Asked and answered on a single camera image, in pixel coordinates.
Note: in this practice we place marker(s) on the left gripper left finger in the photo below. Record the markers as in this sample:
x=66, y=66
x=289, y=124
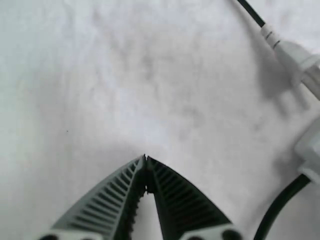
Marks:
x=110, y=200

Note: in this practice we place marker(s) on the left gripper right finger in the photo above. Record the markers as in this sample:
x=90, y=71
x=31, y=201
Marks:
x=180, y=200

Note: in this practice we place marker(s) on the white two-prong plug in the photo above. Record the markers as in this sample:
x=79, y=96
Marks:
x=292, y=53
x=310, y=152

